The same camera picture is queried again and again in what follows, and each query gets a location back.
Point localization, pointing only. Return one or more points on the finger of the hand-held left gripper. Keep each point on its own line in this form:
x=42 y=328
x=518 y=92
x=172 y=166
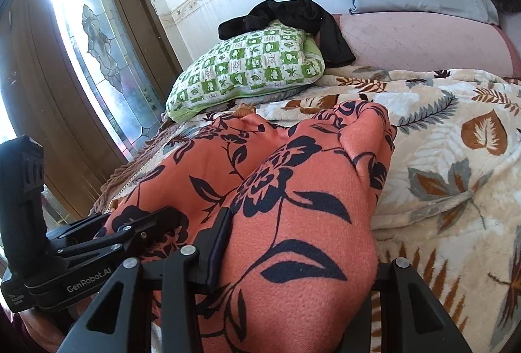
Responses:
x=138 y=220
x=101 y=249

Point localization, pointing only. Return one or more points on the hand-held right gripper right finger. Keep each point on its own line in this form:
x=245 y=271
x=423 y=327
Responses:
x=407 y=296

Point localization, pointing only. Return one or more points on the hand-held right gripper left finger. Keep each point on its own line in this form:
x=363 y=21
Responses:
x=217 y=247

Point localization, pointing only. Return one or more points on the orange floral print garment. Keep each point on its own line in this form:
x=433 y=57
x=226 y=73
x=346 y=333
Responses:
x=285 y=214

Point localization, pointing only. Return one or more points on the person's left forearm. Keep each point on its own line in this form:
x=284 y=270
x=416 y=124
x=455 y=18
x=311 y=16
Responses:
x=40 y=332

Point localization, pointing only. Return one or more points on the orange frilled cloth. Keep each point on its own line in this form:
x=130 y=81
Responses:
x=245 y=110

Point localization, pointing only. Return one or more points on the leaf print fleece blanket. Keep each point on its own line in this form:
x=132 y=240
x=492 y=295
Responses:
x=447 y=157

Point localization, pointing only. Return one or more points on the green checked pillow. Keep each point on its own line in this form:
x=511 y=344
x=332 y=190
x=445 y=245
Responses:
x=244 y=68

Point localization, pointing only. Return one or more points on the wooden door with patterned glass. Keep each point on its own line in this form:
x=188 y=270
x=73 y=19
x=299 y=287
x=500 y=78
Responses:
x=101 y=31

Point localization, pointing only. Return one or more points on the black garment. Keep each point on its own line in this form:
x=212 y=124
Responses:
x=285 y=9

